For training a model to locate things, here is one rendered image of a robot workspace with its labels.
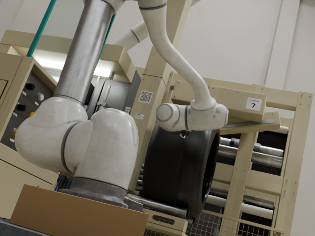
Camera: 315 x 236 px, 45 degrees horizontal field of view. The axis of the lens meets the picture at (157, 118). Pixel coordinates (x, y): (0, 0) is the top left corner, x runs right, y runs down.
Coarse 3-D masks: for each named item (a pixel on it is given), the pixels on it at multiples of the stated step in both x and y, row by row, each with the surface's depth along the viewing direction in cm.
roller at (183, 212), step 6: (132, 198) 201; (138, 198) 200; (144, 198) 200; (144, 204) 198; (150, 204) 197; (156, 204) 197; (162, 204) 196; (168, 204) 196; (162, 210) 196; (168, 210) 195; (174, 210) 194; (180, 210) 193; (186, 210) 193; (186, 216) 192
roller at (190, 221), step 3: (144, 207) 226; (147, 207) 225; (153, 210) 224; (156, 210) 224; (165, 213) 222; (177, 216) 220; (186, 219) 218; (189, 219) 218; (192, 219) 218; (195, 219) 221; (189, 222) 218; (192, 222) 218
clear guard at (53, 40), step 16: (64, 0) 175; (80, 0) 188; (48, 16) 165; (64, 16) 178; (80, 16) 191; (112, 16) 225; (48, 32) 168; (64, 32) 180; (32, 48) 159; (48, 48) 170; (64, 48) 183; (48, 64) 173
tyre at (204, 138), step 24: (168, 144) 193; (192, 144) 191; (216, 144) 231; (144, 168) 198; (168, 168) 191; (192, 168) 188; (144, 192) 204; (168, 192) 194; (192, 192) 191; (192, 216) 208
